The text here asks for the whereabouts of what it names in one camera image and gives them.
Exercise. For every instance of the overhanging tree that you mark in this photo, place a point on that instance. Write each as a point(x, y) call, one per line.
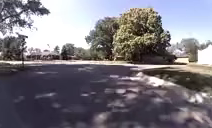
point(10, 13)

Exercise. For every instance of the large light green tree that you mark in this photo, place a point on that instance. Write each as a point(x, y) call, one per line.
point(140, 33)

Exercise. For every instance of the grass lawn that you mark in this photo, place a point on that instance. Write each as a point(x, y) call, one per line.
point(194, 78)

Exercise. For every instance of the white building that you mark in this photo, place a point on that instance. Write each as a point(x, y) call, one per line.
point(209, 55)

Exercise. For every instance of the grey asphalt road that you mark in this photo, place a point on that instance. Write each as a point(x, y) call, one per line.
point(77, 93)

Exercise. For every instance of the small dark tree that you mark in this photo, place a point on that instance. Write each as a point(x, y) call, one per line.
point(67, 50)

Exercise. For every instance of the large dark green tree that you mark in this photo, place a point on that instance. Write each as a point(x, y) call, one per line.
point(102, 36)

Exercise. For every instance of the trees behind white building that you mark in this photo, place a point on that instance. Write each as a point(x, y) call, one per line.
point(190, 48)

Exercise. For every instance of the pale concrete kerb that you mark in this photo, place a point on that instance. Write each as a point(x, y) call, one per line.
point(157, 81)

